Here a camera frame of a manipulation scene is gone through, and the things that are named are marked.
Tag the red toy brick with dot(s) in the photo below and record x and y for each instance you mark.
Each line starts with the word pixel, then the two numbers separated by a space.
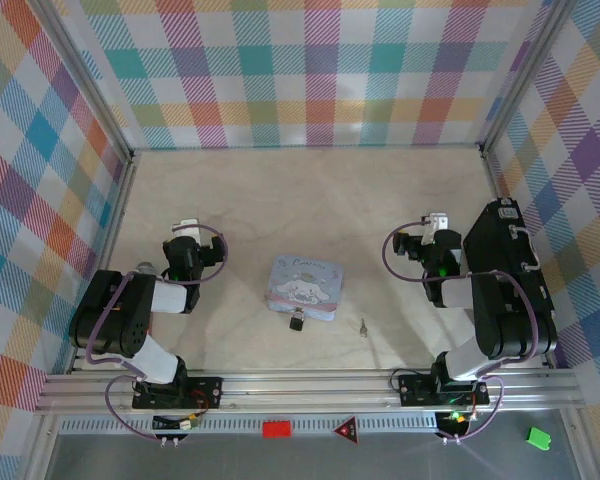
pixel 276 430

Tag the left aluminium frame post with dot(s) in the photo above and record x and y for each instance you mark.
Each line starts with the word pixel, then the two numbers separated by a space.
pixel 91 85

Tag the left aluminium side rail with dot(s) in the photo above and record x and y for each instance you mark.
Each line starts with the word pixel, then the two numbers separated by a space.
pixel 105 250

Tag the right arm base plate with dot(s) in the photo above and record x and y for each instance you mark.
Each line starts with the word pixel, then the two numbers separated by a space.
pixel 412 390

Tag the frame bar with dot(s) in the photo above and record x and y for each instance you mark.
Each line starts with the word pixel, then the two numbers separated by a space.
pixel 40 450
pixel 580 445

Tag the red triangle sign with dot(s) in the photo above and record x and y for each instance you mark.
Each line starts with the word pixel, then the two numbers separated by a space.
pixel 347 430

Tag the right aluminium frame post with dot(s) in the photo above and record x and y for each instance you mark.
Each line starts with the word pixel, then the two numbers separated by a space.
pixel 525 75

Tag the yellow green power connector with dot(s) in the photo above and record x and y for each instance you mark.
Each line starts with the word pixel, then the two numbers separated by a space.
pixel 190 423

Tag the black briefcase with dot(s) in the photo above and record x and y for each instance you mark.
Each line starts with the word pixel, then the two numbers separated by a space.
pixel 495 240

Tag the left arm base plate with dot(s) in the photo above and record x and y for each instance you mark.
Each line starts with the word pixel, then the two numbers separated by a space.
pixel 207 387

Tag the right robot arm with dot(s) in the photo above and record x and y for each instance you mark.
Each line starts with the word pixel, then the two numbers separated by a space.
pixel 500 320

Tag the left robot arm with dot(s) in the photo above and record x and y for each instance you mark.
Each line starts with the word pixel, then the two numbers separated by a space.
pixel 110 320

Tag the cartoon dog tin box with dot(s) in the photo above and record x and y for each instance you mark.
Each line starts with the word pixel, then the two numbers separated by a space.
pixel 305 285

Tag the aluminium mounting rail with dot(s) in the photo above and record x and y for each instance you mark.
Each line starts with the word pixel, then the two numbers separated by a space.
pixel 305 390

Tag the rear aluminium frame rail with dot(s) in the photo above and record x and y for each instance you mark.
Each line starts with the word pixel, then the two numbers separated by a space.
pixel 305 146

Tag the perforated metal strip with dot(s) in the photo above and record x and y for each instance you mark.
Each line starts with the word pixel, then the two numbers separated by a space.
pixel 230 425

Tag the aluminium frame post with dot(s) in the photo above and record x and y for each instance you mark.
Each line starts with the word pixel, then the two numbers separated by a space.
pixel 525 75
pixel 91 85

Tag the black padlock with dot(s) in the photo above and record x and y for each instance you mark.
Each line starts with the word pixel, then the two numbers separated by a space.
pixel 296 324

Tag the green toy block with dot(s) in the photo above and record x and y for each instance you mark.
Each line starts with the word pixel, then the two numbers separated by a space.
pixel 537 438

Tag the left lower frame bar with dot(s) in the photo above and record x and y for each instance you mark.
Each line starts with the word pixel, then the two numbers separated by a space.
pixel 40 450

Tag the right lower frame bar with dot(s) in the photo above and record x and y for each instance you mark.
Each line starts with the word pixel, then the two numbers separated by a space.
pixel 580 445

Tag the orange power connector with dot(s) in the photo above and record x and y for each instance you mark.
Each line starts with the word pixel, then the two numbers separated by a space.
pixel 459 419

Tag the small silver key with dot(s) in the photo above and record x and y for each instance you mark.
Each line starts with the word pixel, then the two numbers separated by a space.
pixel 363 328

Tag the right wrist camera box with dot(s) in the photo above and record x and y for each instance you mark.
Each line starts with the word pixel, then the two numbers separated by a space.
pixel 437 221

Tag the red toy microphone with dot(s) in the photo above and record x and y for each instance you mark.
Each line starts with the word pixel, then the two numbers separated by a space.
pixel 146 268

